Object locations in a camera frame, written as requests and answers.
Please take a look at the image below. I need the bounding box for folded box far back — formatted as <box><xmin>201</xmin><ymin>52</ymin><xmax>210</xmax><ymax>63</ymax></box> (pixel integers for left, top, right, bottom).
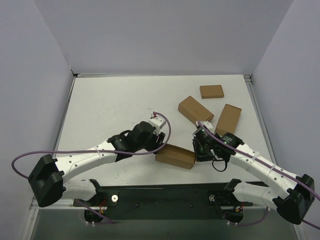
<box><xmin>199</xmin><ymin>85</ymin><xmax>224</xmax><ymax>99</ymax></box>

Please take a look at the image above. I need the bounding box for folded box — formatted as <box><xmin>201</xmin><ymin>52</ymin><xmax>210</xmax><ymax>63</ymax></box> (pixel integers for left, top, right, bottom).
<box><xmin>199</xmin><ymin>85</ymin><xmax>224</xmax><ymax>99</ymax></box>
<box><xmin>214</xmin><ymin>104</ymin><xmax>242</xmax><ymax>136</ymax></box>
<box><xmin>177</xmin><ymin>96</ymin><xmax>214</xmax><ymax>124</ymax></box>

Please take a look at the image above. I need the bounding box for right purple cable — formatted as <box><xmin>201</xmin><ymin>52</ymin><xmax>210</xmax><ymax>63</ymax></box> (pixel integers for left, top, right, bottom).
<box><xmin>196</xmin><ymin>121</ymin><xmax>320</xmax><ymax>228</ymax></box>

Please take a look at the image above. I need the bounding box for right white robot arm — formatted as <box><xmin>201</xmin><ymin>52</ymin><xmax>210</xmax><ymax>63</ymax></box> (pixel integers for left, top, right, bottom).
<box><xmin>192</xmin><ymin>126</ymin><xmax>315</xmax><ymax>225</ymax></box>

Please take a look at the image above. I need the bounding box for folded box right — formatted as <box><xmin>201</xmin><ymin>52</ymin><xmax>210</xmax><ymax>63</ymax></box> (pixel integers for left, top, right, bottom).
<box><xmin>214</xmin><ymin>104</ymin><xmax>242</xmax><ymax>136</ymax></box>

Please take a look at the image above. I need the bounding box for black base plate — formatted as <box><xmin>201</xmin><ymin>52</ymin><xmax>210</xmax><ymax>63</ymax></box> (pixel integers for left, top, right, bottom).
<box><xmin>73</xmin><ymin>183</ymin><xmax>243</xmax><ymax>221</ymax></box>

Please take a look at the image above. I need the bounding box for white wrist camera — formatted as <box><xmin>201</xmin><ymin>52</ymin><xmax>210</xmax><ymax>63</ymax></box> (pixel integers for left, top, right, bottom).
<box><xmin>148</xmin><ymin>112</ymin><xmax>167</xmax><ymax>136</ymax></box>
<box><xmin>195</xmin><ymin>121</ymin><xmax>215</xmax><ymax>132</ymax></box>

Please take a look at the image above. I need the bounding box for folded box middle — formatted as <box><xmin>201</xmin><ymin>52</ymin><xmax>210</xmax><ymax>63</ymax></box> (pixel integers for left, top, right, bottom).
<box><xmin>177</xmin><ymin>96</ymin><xmax>214</xmax><ymax>124</ymax></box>

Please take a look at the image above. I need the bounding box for brown paper box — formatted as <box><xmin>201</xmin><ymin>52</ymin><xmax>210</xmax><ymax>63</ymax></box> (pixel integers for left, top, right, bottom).
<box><xmin>155</xmin><ymin>144</ymin><xmax>196</xmax><ymax>170</ymax></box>

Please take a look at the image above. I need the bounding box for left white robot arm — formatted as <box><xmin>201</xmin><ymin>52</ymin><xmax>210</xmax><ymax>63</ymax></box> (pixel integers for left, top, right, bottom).
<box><xmin>28</xmin><ymin>117</ymin><xmax>167</xmax><ymax>208</ymax></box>

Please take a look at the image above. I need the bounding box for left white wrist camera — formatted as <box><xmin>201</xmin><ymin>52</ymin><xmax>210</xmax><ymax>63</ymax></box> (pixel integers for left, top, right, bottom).
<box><xmin>148</xmin><ymin>112</ymin><xmax>167</xmax><ymax>136</ymax></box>

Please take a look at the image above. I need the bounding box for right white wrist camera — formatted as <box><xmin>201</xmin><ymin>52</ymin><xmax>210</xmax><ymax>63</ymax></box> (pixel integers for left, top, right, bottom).
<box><xmin>195</xmin><ymin>121</ymin><xmax>215</xmax><ymax>132</ymax></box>

